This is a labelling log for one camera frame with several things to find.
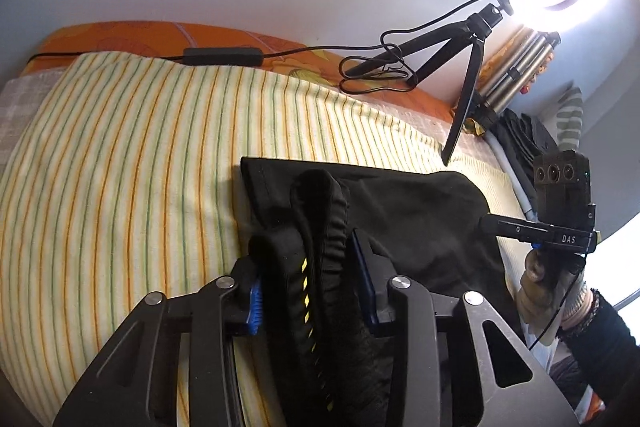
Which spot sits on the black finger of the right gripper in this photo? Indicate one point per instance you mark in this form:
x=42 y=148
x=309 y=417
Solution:
x=511 y=228

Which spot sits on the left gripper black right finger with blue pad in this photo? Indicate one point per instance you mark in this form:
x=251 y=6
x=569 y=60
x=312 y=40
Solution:
x=456 y=361

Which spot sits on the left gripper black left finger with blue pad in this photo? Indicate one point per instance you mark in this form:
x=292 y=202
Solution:
x=133 y=380

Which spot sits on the black pants yellow stripes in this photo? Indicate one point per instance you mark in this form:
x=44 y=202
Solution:
x=329 y=370

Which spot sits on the black sleeved right forearm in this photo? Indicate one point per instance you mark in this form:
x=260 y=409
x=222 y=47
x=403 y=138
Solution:
x=608 y=356

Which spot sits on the right hand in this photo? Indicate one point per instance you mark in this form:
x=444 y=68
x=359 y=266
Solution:
x=554 y=295

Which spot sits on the stack of folded clothes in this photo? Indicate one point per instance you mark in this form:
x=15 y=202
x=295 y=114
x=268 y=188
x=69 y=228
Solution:
x=523 y=138

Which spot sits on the green striped pillow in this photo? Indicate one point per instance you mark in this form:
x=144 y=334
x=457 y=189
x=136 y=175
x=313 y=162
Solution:
x=569 y=119

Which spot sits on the folded silver tripod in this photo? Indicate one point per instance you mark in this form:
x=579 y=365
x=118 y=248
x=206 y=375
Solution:
x=523 y=61

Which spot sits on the orange patterned cloth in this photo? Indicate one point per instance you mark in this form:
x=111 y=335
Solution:
x=466 y=125

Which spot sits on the small black tripod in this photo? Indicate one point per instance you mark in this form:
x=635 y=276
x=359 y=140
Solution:
x=452 y=42

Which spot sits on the yellow striped bed blanket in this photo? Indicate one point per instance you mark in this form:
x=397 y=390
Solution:
x=127 y=181

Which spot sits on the checkered grey bed sheet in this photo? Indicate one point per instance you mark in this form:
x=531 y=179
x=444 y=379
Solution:
x=20 y=100

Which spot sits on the orange bed sheet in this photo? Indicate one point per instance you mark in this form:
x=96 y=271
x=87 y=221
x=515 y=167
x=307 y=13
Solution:
x=163 y=39

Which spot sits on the black camera box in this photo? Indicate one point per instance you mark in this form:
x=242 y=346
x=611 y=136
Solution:
x=562 y=183

